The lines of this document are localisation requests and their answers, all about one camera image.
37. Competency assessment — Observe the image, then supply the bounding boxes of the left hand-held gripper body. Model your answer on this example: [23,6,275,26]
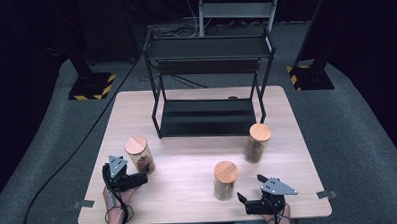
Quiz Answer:
[101,154,139,193]

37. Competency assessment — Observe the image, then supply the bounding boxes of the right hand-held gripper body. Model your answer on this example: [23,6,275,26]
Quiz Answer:
[244,176,300,216]

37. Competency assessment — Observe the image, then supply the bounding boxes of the glass jar with wooden lid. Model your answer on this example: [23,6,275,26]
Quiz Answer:
[123,134,157,177]
[212,160,242,202]
[243,122,274,164]

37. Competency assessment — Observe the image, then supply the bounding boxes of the black two-tier metal rack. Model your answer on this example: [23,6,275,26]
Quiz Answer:
[142,24,280,141]

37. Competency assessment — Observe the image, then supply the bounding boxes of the person's right hand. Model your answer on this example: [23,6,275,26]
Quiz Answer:
[260,203,293,224]

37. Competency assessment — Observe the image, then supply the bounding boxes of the person's left hand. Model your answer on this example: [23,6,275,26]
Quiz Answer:
[101,184,139,224]

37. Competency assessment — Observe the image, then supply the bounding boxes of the grey table clip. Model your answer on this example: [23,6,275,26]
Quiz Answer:
[315,188,339,201]
[71,199,96,209]

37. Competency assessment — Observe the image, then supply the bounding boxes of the black stand with striped base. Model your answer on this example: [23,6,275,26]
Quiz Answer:
[284,0,337,93]
[49,0,118,102]

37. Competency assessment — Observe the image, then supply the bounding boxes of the grey metal stand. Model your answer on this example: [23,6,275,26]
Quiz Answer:
[197,0,283,38]

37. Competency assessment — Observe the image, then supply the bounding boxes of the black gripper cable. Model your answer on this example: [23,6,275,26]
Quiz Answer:
[268,202,292,224]
[101,162,135,224]

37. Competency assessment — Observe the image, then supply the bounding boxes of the thin black floor cable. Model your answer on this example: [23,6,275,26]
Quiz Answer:
[137,72,210,92]

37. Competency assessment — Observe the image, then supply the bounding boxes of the white cable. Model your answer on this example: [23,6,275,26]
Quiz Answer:
[183,0,216,38]

